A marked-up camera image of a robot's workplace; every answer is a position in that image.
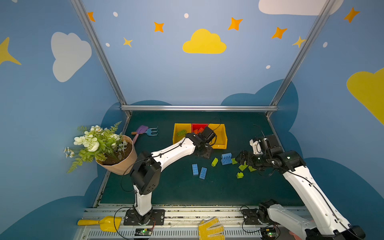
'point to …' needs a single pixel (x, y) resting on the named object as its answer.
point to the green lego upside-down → (182, 133)
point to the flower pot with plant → (114, 152)
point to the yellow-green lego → (214, 162)
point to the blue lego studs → (195, 169)
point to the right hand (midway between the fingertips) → (244, 158)
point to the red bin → (198, 126)
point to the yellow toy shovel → (111, 224)
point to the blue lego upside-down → (203, 173)
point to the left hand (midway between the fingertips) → (207, 152)
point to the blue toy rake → (149, 131)
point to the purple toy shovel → (141, 129)
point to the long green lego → (242, 167)
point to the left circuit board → (143, 232)
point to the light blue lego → (228, 156)
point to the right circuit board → (268, 233)
